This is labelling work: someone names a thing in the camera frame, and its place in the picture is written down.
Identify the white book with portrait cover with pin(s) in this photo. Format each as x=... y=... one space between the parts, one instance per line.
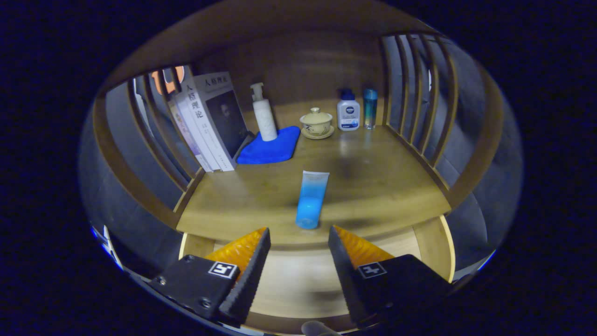
x=224 y=116

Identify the wooden countertop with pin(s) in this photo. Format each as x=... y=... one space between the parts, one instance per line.
x=373 y=186

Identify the blue tube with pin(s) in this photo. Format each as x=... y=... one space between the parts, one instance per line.
x=311 y=200

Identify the teal bottle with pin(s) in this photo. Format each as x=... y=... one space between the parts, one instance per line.
x=370 y=109

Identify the white pump bottle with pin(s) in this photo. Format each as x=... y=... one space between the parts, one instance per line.
x=266 y=121

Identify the beige lidded teacup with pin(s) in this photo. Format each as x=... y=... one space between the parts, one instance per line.
x=317 y=123

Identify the wooden drawer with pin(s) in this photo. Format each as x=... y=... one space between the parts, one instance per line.
x=303 y=280

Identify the blue cloth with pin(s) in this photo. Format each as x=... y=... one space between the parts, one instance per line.
x=270 y=149

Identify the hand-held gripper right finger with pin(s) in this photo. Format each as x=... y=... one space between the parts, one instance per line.
x=347 y=275

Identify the wooden cabinet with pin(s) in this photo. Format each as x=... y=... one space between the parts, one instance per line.
x=303 y=60

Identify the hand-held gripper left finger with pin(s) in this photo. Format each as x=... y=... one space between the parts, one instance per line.
x=249 y=280

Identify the white lotion bottle blue cap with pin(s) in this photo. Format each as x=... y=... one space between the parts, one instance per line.
x=348 y=114

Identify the lilac book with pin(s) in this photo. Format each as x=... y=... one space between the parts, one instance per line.
x=185 y=140

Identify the plain white book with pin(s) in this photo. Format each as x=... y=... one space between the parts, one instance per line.
x=190 y=130

